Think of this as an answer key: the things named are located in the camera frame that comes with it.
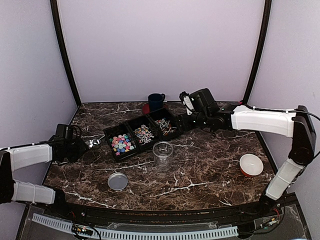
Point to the white slotted cable duct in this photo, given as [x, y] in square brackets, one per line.
[121, 231]

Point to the black front rail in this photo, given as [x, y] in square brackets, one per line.
[239, 214]

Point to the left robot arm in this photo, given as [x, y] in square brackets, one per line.
[65, 144]

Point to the round metal lid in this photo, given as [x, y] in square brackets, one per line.
[117, 181]

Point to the right black frame post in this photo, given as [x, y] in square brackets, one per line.
[259, 50]

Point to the orange white bowl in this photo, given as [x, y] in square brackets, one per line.
[251, 165]

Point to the dark blue mug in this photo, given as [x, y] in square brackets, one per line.
[156, 101]

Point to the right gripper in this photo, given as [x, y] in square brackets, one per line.
[183, 124]

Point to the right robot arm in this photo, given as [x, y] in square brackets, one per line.
[202, 111]

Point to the black frame post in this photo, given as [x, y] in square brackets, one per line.
[63, 51]
[259, 50]

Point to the black three-compartment candy bin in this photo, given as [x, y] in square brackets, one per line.
[141, 133]

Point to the red saucer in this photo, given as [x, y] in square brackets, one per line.
[146, 108]

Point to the left black frame post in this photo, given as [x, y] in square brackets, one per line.
[63, 51]

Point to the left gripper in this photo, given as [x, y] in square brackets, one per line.
[82, 148]

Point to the metal scoop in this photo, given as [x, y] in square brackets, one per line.
[92, 143]

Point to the clear plastic cup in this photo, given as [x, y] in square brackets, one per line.
[162, 153]

